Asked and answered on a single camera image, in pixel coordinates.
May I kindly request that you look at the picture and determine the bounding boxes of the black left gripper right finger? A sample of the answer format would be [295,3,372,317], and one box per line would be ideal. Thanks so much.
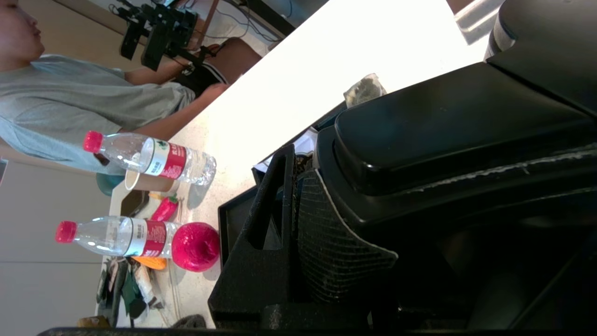
[396,239,472,327]

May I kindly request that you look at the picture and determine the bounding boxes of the black compartment organizer box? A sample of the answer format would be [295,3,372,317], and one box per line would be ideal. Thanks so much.
[252,100,355,187]

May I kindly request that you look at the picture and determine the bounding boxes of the tissue box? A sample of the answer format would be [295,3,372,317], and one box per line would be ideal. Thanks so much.
[77,316,112,328]

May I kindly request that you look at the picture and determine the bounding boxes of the clear water bottle red cap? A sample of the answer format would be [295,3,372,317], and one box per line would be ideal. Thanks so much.
[55,216,187,258]
[83,131,217,186]

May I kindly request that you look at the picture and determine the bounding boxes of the person in grey t-shirt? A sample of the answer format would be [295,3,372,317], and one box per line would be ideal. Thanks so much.
[0,0,262,175]

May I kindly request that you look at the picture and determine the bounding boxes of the QR code acrylic sign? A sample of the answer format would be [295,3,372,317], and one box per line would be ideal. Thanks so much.
[445,0,507,46]

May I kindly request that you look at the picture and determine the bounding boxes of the black electric kettle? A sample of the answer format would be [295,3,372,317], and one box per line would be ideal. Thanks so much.
[315,0,597,327]

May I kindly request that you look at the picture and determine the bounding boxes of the dark green pouch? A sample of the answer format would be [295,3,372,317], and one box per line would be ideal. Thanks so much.
[122,268,147,318]

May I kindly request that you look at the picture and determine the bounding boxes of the clear tea bag packet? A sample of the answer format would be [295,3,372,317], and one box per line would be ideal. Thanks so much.
[344,73,388,109]

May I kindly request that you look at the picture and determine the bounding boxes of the dark grey towel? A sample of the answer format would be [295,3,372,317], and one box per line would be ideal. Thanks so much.
[173,314,207,329]

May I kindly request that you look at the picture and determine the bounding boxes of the dark smartphone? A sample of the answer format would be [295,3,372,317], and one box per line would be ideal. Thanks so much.
[120,189,151,218]

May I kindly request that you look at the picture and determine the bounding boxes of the teal round chair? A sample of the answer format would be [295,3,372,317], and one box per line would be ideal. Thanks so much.
[96,173,125,196]

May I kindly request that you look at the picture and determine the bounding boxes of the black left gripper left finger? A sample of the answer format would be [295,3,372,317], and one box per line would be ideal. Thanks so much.
[208,144,398,328]

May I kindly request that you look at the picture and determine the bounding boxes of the red chili pepper toy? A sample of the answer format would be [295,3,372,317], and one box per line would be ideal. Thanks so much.
[150,195,179,222]

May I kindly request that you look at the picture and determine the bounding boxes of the brown paper cup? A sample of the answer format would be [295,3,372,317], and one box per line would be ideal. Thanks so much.
[124,169,180,193]

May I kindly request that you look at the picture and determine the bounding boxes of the black serving tray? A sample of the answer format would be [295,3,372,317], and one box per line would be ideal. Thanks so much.
[218,187,280,271]

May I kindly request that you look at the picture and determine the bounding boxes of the orange oval object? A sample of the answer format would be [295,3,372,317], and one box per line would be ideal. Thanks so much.
[131,256,167,271]

